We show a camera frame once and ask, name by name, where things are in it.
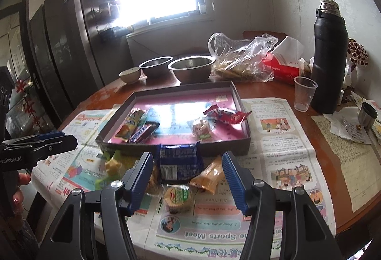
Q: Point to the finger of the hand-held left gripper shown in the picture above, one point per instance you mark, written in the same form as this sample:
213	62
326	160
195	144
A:
50	135
56	145

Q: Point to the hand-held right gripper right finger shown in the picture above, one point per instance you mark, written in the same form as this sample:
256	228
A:
235	185

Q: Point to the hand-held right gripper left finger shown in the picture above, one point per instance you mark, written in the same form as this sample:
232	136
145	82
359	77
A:
143	179

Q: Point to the crispy rice cake clear packet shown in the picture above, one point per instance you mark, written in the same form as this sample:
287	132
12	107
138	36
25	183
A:
154	179

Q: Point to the orange snack packet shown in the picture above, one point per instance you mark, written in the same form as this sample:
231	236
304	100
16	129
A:
208	176

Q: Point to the green yellow snack packet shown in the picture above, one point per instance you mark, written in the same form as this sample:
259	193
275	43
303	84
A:
114	166

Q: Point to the grey cardboard box tray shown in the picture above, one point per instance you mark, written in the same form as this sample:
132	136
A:
125	148

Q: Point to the blue biscuit packet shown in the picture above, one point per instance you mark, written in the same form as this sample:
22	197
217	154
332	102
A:
178	164

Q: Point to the round cookie green label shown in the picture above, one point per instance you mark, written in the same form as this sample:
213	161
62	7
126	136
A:
178	197

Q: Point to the brown chocolate bar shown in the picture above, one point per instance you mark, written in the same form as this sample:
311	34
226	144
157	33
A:
143	132

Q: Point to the golden yellow snack bar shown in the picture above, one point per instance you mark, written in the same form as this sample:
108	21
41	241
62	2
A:
131	123

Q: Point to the clear crumbly snack packet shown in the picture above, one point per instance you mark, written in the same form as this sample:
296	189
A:
202	128

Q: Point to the red snack packet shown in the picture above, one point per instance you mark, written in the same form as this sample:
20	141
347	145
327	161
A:
238	117
214	112

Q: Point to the person's left forearm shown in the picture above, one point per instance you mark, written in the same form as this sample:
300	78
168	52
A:
18	239

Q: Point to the person's left hand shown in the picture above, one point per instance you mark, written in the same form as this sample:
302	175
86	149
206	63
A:
22	179

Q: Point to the red paper window decoration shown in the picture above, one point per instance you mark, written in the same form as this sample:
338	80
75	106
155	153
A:
28	105

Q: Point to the colourful printed newspaper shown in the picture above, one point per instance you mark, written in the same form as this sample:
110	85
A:
282	158

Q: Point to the dark refrigerator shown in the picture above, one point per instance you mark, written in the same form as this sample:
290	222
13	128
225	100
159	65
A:
65	39

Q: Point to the small ceramic bowl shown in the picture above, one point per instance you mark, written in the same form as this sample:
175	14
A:
129	75

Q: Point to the small steel bowl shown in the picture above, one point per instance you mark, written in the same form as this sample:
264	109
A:
154	68

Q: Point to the clear plastic cup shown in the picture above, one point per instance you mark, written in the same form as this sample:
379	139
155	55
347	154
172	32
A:
303	96

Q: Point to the crumpled white paper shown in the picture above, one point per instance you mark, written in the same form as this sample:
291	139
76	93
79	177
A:
336	126

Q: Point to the large steel bowl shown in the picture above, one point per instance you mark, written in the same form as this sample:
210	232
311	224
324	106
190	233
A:
190	71

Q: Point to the clear plastic food bag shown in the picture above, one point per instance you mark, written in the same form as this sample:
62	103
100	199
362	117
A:
238	63

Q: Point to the handwritten paper sheet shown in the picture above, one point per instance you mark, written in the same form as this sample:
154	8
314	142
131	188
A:
357	176

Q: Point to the red tissue pack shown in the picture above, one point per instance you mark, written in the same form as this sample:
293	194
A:
282	69

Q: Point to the silver pill blister pack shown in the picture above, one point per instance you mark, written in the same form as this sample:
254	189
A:
354	130

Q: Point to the white window ledge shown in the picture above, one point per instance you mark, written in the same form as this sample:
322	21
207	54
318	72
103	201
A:
166	39

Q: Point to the small steel cup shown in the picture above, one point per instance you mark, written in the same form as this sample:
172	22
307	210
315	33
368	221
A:
367	115

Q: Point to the wooden chair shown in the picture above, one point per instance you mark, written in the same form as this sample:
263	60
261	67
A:
256	34

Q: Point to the black thermos flask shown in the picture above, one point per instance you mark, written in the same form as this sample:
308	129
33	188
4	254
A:
329	63

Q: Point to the brown white flower decoration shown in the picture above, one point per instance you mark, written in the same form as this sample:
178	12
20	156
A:
358	53

